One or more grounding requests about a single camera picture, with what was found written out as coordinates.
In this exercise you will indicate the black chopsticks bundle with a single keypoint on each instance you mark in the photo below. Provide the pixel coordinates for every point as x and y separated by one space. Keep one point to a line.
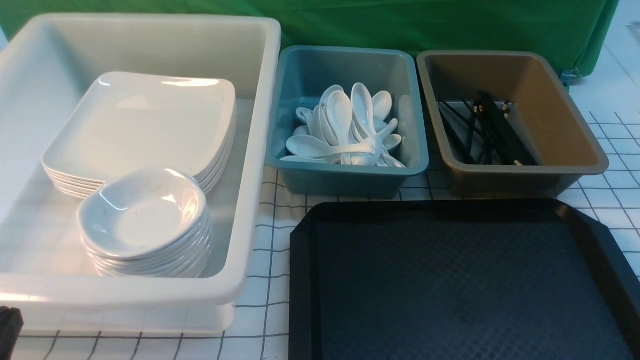
489 134

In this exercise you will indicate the top stacked white square plate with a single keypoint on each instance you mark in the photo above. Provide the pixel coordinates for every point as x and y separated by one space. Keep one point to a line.
206 180

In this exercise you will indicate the green backdrop cloth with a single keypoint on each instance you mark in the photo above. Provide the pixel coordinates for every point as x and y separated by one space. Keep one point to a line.
569 34

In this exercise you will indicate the white checkered tablecloth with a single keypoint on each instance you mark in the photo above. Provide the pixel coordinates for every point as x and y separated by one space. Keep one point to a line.
609 100

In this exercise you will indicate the metal binder clip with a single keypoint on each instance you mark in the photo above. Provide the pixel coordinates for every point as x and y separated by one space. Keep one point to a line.
570 77

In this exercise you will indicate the lower stacked white bowls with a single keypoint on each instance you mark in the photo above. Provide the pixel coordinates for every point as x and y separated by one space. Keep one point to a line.
185 258

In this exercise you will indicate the white spoons pile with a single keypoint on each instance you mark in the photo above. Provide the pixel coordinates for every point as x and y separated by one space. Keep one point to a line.
350 130

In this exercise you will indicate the black serving tray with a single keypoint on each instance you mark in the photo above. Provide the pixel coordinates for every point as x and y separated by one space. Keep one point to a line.
506 279

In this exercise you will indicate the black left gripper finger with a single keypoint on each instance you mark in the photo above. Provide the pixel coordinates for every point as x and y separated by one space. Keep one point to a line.
11 324

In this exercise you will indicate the teal plastic bin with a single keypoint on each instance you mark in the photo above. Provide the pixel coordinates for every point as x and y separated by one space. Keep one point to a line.
303 75

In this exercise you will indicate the large white plastic bin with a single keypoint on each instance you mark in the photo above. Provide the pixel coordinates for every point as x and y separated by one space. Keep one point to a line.
45 70

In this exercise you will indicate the large white rice plate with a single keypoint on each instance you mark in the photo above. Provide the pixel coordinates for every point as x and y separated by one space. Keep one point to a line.
130 121

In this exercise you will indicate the brown plastic bin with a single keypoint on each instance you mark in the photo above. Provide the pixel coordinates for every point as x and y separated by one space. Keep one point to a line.
542 113

